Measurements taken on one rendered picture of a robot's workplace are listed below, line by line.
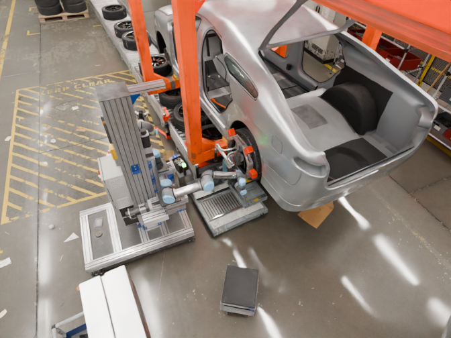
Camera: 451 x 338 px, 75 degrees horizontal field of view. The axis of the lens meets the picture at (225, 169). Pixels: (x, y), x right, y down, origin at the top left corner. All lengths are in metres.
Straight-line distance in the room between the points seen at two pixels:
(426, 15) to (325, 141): 2.86
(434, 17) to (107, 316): 1.16
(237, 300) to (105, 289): 2.65
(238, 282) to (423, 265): 2.33
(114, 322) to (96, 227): 3.47
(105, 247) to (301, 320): 2.33
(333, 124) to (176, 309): 2.94
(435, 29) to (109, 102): 2.16
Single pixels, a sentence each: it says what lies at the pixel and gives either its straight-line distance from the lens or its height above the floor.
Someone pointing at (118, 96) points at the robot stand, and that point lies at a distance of 2.59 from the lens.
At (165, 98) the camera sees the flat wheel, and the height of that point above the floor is 0.49.
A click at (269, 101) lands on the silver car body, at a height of 1.75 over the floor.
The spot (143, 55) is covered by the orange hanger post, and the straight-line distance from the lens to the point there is 5.13.
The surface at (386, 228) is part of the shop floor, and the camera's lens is 4.53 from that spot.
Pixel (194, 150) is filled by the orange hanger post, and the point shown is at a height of 0.78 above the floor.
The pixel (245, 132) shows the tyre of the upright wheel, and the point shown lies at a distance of 3.45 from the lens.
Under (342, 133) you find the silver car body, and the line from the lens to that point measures 4.12.
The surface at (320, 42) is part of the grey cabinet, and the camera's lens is 7.92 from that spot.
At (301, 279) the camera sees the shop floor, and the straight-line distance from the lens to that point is 3.75.
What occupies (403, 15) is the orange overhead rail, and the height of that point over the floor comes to 3.00.
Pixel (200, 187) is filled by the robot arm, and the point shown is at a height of 1.07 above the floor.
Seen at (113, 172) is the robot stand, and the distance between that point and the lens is 3.08.
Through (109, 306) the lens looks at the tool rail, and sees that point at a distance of 0.59.
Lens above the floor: 3.34
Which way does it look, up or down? 46 degrees down
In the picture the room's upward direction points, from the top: 1 degrees clockwise
